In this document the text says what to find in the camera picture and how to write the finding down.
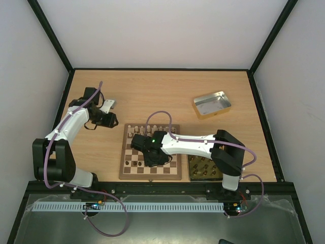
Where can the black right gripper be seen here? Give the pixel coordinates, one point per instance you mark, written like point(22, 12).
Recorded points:
point(135, 142)

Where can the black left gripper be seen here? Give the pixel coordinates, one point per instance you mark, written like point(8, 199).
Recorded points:
point(109, 122)

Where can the white slotted cable duct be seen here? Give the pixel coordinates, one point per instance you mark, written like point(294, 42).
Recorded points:
point(128, 206)

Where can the silver tin lid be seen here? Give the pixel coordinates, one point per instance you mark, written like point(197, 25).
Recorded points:
point(210, 105)

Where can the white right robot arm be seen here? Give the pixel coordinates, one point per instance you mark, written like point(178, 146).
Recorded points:
point(223, 149)

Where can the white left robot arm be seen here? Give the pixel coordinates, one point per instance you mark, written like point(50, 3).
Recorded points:
point(53, 159)

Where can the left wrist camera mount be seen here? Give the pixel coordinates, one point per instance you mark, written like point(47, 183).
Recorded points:
point(107, 106)

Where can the gold tin tray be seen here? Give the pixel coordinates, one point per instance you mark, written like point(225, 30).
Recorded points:
point(203, 169)

